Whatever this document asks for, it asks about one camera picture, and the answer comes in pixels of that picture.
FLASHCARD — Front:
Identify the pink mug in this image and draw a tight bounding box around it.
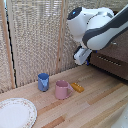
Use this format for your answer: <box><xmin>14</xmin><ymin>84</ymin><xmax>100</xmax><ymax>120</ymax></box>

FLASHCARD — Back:
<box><xmin>54</xmin><ymin>80</ymin><xmax>75</xmax><ymax>101</ymax></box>

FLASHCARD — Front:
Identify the white patterned plate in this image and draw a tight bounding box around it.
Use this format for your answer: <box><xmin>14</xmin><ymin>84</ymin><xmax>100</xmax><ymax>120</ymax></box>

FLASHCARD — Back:
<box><xmin>0</xmin><ymin>97</ymin><xmax>38</xmax><ymax>128</ymax></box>

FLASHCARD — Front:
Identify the orange yellow toy bread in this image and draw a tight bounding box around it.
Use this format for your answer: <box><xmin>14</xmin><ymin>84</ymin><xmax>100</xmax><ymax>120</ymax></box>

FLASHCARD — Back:
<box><xmin>70</xmin><ymin>82</ymin><xmax>85</xmax><ymax>94</ymax></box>

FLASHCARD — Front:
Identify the blue mug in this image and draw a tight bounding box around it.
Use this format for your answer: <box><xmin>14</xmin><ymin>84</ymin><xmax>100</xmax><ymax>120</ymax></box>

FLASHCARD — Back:
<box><xmin>37</xmin><ymin>72</ymin><xmax>51</xmax><ymax>93</ymax></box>

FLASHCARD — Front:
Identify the bamboo blind screen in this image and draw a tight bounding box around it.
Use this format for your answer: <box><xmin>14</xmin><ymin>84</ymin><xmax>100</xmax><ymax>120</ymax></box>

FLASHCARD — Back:
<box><xmin>0</xmin><ymin>0</ymin><xmax>128</xmax><ymax>94</ymax></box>

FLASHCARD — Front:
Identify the silver metal drawer handle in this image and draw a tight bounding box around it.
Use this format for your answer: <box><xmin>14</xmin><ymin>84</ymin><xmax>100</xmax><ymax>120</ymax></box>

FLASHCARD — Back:
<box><xmin>96</xmin><ymin>55</ymin><xmax>123</xmax><ymax>67</ymax></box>

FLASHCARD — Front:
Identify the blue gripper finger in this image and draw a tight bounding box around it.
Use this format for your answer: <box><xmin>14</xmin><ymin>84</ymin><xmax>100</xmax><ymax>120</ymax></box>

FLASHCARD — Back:
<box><xmin>85</xmin><ymin>57</ymin><xmax>91</xmax><ymax>66</ymax></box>

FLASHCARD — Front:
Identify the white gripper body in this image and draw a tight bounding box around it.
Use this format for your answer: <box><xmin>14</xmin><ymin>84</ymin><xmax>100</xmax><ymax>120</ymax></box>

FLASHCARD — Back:
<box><xmin>72</xmin><ymin>45</ymin><xmax>93</xmax><ymax>66</ymax></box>

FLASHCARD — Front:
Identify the brown fabric-front drawer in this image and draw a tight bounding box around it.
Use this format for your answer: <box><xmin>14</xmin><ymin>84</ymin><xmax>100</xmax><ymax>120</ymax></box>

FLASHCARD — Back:
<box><xmin>89</xmin><ymin>50</ymin><xmax>128</xmax><ymax>81</ymax></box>
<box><xmin>97</xmin><ymin>33</ymin><xmax>128</xmax><ymax>63</ymax></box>

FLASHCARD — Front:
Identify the dark wooden drawer cabinet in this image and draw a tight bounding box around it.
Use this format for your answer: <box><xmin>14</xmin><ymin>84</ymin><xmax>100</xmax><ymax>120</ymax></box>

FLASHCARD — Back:
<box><xmin>87</xmin><ymin>9</ymin><xmax>128</xmax><ymax>82</ymax></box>

